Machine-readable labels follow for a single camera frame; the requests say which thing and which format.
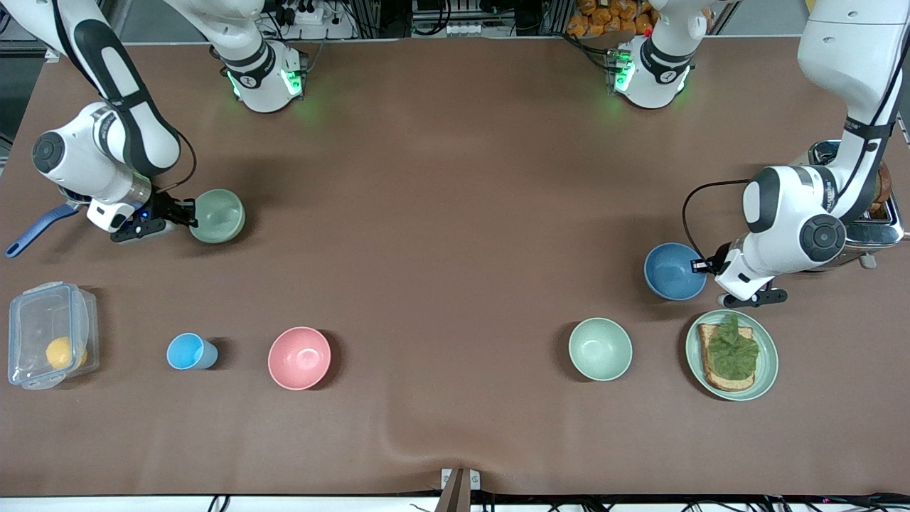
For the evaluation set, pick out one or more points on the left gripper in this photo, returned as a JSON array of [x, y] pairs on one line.
[[718, 261]]

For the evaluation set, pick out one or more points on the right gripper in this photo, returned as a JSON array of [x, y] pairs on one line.
[[165, 208]]

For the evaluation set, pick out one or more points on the blue bowl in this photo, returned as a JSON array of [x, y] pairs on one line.
[[672, 274]]

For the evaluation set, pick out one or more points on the light green bowl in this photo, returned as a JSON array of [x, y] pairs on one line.
[[600, 349], [220, 217]]

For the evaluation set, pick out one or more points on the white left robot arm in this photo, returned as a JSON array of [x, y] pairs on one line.
[[789, 206]]

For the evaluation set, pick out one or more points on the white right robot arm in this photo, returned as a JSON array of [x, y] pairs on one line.
[[121, 135]]

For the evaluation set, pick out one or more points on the pink bowl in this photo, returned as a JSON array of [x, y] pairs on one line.
[[299, 358]]

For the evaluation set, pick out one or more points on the green lettuce leaf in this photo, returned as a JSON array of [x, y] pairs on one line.
[[732, 352]]

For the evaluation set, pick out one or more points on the light green plate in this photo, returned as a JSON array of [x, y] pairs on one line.
[[768, 363]]

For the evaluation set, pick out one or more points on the toasted bread slice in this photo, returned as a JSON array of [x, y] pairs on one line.
[[725, 385]]

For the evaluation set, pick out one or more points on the light blue cup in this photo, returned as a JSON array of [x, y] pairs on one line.
[[186, 351]]

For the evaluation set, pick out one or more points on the clear plastic lidded container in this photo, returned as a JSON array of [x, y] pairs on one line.
[[43, 313]]

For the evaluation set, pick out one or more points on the silver toaster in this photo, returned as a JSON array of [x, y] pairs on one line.
[[878, 233]]

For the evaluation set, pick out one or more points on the yellow lemon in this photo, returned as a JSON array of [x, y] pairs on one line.
[[62, 353]]

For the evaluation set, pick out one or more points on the brown toast slice in toaster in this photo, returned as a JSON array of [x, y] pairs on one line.
[[884, 188]]

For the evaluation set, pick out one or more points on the white power strip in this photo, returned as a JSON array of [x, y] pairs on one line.
[[466, 30], [323, 32]]

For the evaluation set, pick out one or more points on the bag of orange snacks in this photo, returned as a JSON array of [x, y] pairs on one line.
[[604, 18]]

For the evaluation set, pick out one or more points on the brown table cloth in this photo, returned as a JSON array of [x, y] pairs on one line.
[[455, 178]]

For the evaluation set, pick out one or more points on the metal table edge bracket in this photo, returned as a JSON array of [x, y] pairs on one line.
[[475, 480]]

